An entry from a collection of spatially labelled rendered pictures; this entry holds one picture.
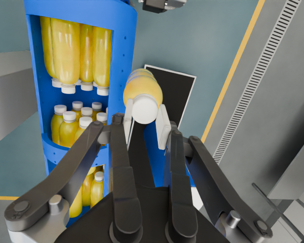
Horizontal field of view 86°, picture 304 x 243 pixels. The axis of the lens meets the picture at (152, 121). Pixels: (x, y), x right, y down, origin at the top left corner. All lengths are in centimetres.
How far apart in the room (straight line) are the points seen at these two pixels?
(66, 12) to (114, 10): 10
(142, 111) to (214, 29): 170
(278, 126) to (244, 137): 49
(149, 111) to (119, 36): 28
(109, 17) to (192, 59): 142
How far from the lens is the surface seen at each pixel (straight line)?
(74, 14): 44
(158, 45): 170
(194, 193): 108
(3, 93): 100
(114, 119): 16
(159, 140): 18
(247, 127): 248
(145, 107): 23
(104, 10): 45
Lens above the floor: 166
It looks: 62 degrees down
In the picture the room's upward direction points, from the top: 159 degrees clockwise
